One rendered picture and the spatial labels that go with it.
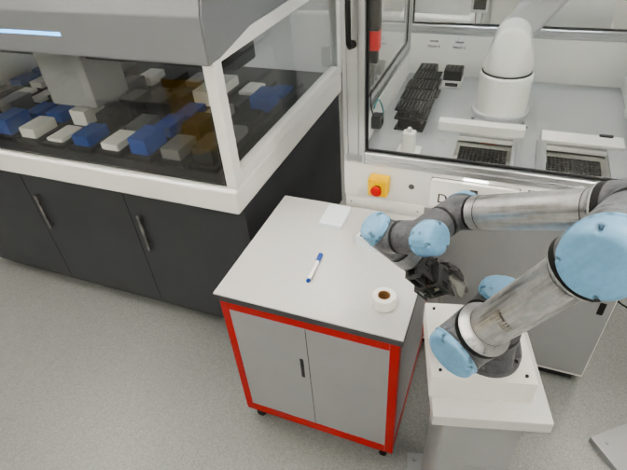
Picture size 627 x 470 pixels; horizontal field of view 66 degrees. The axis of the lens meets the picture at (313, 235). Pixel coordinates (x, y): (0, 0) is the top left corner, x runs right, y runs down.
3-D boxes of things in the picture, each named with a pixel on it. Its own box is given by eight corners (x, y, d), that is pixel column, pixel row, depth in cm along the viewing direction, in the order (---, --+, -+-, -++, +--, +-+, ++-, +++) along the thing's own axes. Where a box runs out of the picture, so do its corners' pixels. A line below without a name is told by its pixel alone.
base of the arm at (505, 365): (528, 378, 115) (539, 352, 109) (465, 379, 116) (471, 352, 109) (509, 328, 127) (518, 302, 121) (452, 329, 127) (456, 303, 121)
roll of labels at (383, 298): (372, 312, 144) (373, 304, 142) (370, 296, 149) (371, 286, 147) (397, 312, 144) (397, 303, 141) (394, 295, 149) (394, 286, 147)
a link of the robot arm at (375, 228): (377, 239, 103) (352, 238, 110) (408, 264, 108) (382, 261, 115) (391, 208, 105) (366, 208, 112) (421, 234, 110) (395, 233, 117)
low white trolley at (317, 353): (393, 469, 183) (403, 340, 135) (247, 420, 203) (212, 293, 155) (424, 351, 224) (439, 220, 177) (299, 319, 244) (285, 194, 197)
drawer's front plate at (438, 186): (513, 218, 165) (520, 192, 159) (428, 205, 175) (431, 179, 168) (514, 215, 167) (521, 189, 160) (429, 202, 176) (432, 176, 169)
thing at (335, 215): (341, 229, 176) (341, 226, 175) (318, 226, 179) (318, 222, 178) (351, 210, 185) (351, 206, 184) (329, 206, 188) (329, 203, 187)
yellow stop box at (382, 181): (385, 199, 176) (386, 182, 171) (367, 196, 178) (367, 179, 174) (389, 191, 179) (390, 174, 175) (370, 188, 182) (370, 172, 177)
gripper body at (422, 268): (426, 302, 121) (397, 279, 115) (427, 273, 126) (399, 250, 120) (453, 295, 116) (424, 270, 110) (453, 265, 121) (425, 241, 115)
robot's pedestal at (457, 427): (502, 549, 160) (560, 429, 113) (410, 540, 164) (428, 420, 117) (487, 460, 183) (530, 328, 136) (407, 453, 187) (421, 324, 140)
